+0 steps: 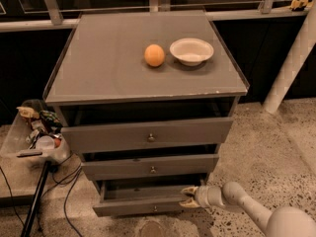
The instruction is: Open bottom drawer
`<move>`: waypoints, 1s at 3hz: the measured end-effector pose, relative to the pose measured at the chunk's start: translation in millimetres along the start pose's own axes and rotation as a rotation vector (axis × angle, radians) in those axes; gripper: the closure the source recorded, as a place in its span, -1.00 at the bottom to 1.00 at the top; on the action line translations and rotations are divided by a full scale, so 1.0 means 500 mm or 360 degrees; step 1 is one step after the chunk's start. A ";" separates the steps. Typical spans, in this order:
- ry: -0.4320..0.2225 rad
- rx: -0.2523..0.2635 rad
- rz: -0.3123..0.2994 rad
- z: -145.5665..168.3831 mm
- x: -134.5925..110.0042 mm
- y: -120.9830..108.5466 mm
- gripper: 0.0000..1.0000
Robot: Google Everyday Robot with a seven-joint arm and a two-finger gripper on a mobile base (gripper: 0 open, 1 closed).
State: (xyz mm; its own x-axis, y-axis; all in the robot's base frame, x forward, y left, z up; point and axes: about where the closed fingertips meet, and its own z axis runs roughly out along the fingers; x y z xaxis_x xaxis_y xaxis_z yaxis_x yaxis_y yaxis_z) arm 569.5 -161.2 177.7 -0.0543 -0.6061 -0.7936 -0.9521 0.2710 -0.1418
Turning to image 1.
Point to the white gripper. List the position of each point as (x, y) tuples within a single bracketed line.
[(202, 197)]

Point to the grey bottom drawer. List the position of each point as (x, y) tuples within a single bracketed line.
[(124, 198)]

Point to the grey drawer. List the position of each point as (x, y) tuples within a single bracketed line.
[(146, 135), (124, 198), (150, 167)]

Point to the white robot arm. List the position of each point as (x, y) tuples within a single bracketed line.
[(286, 221)]

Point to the grey middle drawer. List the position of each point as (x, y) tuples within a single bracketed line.
[(150, 167)]

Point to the grey drawer cabinet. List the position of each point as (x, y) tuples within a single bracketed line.
[(103, 78)]

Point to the grey top drawer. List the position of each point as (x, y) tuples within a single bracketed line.
[(146, 135)]

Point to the white paper bowl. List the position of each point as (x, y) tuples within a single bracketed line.
[(191, 52)]

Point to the orange fruit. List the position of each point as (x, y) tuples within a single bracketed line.
[(154, 55)]

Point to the white cup in bin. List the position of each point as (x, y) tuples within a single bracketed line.
[(45, 143)]

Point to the colourful snack bag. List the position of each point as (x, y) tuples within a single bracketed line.
[(50, 118)]

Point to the clear plastic bin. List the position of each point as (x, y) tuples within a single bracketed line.
[(26, 129)]

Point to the black tripod leg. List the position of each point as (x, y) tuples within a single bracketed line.
[(35, 201)]

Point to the white diagonal pole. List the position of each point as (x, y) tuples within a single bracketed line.
[(297, 55)]

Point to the metal window rail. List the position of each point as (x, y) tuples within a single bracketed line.
[(42, 25)]

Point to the yellow clamp on rail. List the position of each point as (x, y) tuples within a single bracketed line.
[(298, 5)]

